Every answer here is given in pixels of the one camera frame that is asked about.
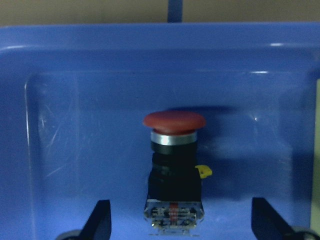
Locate blue plastic tray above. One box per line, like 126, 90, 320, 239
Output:
0, 22, 320, 240

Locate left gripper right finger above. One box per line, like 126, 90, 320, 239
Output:
251, 197, 299, 240

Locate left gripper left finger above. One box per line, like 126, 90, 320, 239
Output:
78, 200, 112, 240

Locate red emergency stop button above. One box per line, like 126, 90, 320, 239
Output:
143, 110, 213, 236

